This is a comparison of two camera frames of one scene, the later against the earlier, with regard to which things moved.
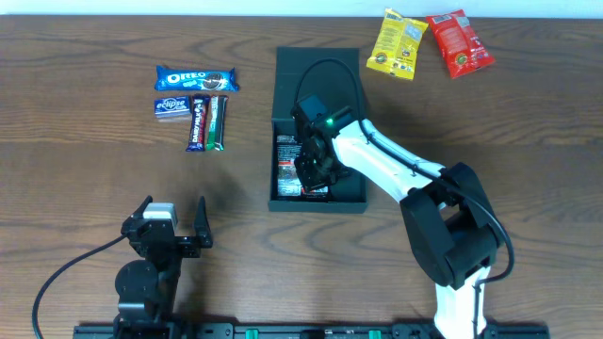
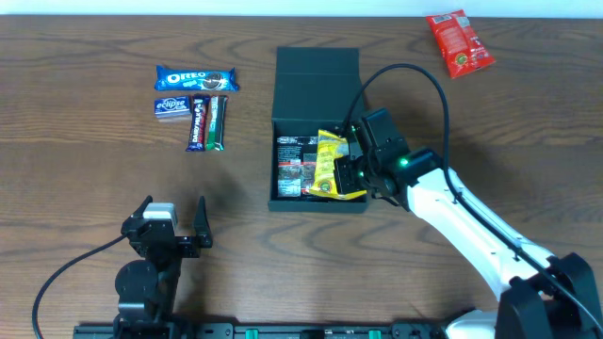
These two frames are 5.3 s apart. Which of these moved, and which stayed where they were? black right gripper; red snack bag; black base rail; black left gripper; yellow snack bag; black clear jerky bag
Moved: yellow snack bag; black right gripper
Stayed: black left gripper; black base rail; black clear jerky bag; red snack bag
